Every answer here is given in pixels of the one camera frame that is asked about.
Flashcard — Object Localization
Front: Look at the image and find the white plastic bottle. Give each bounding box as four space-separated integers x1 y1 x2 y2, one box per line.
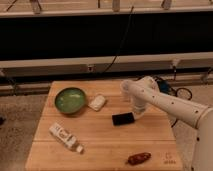
49 123 84 154

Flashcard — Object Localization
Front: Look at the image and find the white soap bar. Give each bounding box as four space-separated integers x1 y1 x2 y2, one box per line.
89 95 106 111

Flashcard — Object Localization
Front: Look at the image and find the black cable coil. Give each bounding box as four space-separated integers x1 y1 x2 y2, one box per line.
152 76 193 102

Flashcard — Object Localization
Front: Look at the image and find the green bowl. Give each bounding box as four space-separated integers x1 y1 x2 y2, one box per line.
54 87 86 115

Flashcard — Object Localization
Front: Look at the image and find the black hanging cable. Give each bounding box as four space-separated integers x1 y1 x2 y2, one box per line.
101 5 135 74

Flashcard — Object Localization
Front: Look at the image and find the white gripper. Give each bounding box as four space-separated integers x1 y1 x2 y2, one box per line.
132 97 147 119

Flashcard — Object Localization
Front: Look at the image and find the black eraser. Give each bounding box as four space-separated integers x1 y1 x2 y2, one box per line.
112 113 135 126

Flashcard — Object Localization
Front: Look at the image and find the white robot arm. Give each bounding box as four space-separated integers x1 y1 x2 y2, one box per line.
120 76 213 171

